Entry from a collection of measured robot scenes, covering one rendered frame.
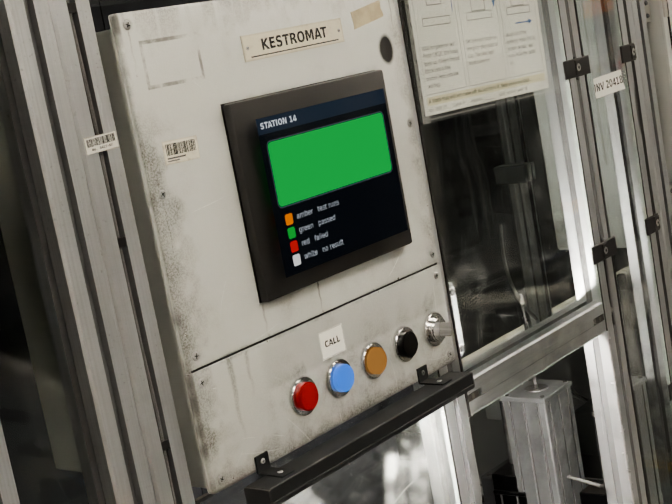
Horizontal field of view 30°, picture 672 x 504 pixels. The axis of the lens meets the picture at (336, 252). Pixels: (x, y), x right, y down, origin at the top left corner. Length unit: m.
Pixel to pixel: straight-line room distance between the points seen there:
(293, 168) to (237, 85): 0.10
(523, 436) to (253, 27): 1.02
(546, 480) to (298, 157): 0.97
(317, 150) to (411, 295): 0.24
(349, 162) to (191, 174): 0.21
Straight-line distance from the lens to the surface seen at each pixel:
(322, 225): 1.29
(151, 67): 1.18
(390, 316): 1.42
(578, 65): 1.82
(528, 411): 2.06
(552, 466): 2.08
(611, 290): 1.88
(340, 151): 1.32
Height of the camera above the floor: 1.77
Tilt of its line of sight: 10 degrees down
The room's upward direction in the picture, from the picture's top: 11 degrees counter-clockwise
